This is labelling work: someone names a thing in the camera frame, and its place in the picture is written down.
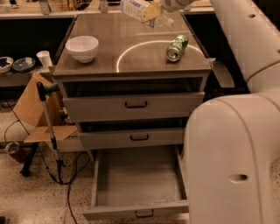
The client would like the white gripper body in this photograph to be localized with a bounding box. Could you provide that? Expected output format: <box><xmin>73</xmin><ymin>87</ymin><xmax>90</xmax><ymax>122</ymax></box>
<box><xmin>160</xmin><ymin>0</ymin><xmax>195</xmax><ymax>12</ymax></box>

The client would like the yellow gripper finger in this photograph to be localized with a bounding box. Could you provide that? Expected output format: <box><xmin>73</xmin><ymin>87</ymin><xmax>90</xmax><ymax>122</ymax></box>
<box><xmin>140</xmin><ymin>1</ymin><xmax>162</xmax><ymax>22</ymax></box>

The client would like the clear plastic bottle blue label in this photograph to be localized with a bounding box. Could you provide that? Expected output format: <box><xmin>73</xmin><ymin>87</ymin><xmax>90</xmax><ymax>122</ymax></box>
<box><xmin>120</xmin><ymin>0</ymin><xmax>174</xmax><ymax>28</ymax></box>

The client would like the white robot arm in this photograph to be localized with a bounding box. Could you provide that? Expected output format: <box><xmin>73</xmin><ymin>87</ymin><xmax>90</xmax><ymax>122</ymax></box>
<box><xmin>184</xmin><ymin>0</ymin><xmax>280</xmax><ymax>224</ymax></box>

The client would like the grey drawer cabinet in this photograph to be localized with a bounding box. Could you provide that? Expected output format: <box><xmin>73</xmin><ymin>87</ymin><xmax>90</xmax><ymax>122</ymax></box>
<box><xmin>53</xmin><ymin>13</ymin><xmax>211</xmax><ymax>138</ymax></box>

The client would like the top grey drawer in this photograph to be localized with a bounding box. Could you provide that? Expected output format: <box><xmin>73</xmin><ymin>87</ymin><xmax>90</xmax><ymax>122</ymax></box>
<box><xmin>63</xmin><ymin>92</ymin><xmax>204</xmax><ymax>123</ymax></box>

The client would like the grey drawer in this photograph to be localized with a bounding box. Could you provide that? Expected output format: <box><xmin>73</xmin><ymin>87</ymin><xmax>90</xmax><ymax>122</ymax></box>
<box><xmin>63</xmin><ymin>92</ymin><xmax>204</xmax><ymax>123</ymax></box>
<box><xmin>83</xmin><ymin>145</ymin><xmax>188</xmax><ymax>221</ymax></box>
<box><xmin>80</xmin><ymin>128</ymin><xmax>185</xmax><ymax>150</ymax></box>

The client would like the middle grey drawer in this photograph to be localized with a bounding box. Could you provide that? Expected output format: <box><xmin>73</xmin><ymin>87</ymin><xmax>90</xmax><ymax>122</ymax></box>
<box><xmin>80</xmin><ymin>128</ymin><xmax>185</xmax><ymax>150</ymax></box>

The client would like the bottom grey drawer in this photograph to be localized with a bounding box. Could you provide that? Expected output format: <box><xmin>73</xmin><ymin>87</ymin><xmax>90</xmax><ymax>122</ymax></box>
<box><xmin>83</xmin><ymin>145</ymin><xmax>188</xmax><ymax>221</ymax></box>

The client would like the green soda can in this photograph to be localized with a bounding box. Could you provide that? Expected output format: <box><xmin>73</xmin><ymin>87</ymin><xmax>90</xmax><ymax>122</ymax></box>
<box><xmin>166</xmin><ymin>35</ymin><xmax>188</xmax><ymax>62</ymax></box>

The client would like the white ceramic bowl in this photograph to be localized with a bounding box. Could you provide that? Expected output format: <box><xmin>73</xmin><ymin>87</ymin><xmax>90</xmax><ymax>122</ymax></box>
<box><xmin>65</xmin><ymin>36</ymin><xmax>99</xmax><ymax>63</ymax></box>

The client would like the black office chair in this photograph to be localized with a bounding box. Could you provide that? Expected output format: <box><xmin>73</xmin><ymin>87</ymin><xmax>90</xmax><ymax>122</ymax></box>
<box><xmin>185</xmin><ymin>0</ymin><xmax>280</xmax><ymax>93</ymax></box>

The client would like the white paper cup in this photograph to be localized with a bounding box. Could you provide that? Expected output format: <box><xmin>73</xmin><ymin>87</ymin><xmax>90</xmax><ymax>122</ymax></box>
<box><xmin>37</xmin><ymin>51</ymin><xmax>53</xmax><ymax>68</ymax></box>

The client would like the blue patterned bowl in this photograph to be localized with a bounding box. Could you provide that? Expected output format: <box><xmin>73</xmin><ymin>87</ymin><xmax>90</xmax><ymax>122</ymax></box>
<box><xmin>12</xmin><ymin>57</ymin><xmax>36</xmax><ymax>73</ymax></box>

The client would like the cardboard box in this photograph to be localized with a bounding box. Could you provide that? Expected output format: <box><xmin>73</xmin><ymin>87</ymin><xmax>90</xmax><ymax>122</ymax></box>
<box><xmin>14</xmin><ymin>73</ymin><xmax>83</xmax><ymax>152</ymax></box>

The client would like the blue white small bowl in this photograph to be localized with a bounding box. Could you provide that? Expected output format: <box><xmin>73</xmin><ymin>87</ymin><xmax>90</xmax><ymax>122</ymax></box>
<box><xmin>0</xmin><ymin>56</ymin><xmax>14</xmax><ymax>74</ymax></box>

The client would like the brown cup on floor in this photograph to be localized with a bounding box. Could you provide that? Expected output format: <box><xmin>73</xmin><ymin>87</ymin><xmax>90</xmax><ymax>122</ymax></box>
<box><xmin>5</xmin><ymin>142</ymin><xmax>27</xmax><ymax>164</ymax></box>

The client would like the black tripod leg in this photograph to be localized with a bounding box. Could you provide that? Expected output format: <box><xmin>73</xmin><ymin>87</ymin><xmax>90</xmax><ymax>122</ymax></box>
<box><xmin>20</xmin><ymin>143</ymin><xmax>39</xmax><ymax>177</ymax></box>

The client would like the grabber stick green handle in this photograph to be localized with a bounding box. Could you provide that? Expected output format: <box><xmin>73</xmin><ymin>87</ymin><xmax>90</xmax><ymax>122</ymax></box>
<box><xmin>36</xmin><ymin>81</ymin><xmax>63</xmax><ymax>185</ymax></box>

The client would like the black floor cable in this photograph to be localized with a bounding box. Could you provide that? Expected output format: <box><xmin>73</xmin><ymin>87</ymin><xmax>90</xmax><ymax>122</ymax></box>
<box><xmin>0</xmin><ymin>100</ymin><xmax>91</xmax><ymax>224</ymax></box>

